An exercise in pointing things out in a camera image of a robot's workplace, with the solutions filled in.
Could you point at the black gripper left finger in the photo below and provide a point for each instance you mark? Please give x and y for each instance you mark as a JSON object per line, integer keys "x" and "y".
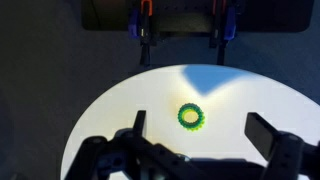
{"x": 140, "y": 121}

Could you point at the blue orange bar clamp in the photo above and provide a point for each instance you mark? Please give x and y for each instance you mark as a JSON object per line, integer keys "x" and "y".
{"x": 144, "y": 30}
{"x": 222, "y": 30}

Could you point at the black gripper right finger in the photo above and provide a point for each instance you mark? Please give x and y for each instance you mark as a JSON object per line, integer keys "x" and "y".
{"x": 261, "y": 133}

